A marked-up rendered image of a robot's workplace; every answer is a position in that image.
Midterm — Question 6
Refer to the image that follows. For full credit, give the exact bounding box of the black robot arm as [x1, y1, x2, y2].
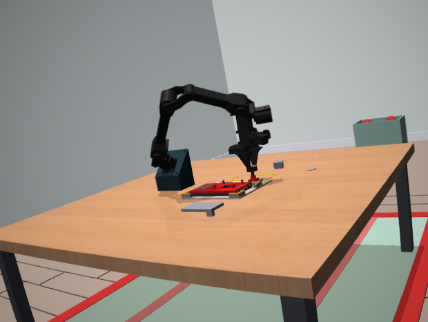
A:
[150, 84, 273, 173]

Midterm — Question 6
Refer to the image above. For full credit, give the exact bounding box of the grey and black wheel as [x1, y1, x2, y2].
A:
[246, 165, 257, 172]

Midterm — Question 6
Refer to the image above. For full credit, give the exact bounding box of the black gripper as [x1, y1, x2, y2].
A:
[228, 125, 263, 170]

